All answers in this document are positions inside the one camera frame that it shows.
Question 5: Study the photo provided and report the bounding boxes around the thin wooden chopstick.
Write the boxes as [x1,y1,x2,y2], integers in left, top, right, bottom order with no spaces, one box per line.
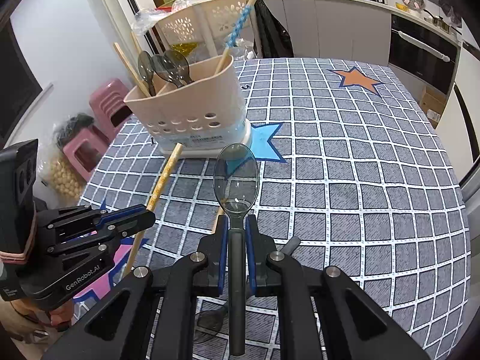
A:
[122,143,184,277]

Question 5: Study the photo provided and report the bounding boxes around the grey translucent spoon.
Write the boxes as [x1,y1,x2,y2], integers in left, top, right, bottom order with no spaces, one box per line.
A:
[280,236,301,255]
[151,49,194,88]
[137,50,156,97]
[214,143,259,356]

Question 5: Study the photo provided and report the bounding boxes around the bamboo chopstick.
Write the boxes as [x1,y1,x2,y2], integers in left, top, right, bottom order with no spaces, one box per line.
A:
[113,42,150,98]
[130,32,143,54]

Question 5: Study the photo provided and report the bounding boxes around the person left hand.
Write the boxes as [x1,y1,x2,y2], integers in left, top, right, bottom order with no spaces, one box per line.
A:
[10,299,74,328]

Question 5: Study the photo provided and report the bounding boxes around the bag of yellow balls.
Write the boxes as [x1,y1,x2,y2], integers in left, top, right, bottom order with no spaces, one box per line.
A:
[37,145,86,205]

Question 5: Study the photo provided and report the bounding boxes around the pink plastic stool lower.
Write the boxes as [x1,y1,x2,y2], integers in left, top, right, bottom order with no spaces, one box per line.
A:
[63,124,109,181]

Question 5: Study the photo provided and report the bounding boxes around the pink plastic stool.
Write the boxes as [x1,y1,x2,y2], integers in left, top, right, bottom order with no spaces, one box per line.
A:
[89,78,132,142]
[63,124,109,181]

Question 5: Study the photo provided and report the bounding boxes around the pink plastic stool upper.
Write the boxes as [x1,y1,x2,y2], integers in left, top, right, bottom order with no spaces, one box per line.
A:
[89,78,132,142]

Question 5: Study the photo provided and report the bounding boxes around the beige utensil holder caddy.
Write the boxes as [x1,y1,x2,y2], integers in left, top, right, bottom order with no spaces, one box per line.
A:
[124,56,251,158]

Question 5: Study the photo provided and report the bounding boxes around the cream plastic basket rack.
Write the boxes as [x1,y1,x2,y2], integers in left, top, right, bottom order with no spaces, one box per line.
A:
[155,0,248,63]

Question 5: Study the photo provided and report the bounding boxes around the cardboard box on floor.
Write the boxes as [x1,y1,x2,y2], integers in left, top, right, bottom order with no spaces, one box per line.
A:
[419,86,447,128]

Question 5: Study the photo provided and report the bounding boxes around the black garbage bag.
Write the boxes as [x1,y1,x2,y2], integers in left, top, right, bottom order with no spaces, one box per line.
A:
[255,0,294,59]

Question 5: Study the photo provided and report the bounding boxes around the built-in black oven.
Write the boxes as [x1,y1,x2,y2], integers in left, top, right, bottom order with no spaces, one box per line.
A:
[389,14,460,95]

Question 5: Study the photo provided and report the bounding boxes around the blue patterned chopstick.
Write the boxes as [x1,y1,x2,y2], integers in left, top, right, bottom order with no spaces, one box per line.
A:
[214,0,256,75]

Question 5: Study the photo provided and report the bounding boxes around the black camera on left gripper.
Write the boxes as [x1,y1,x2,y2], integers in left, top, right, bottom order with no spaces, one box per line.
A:
[1,139,38,264]

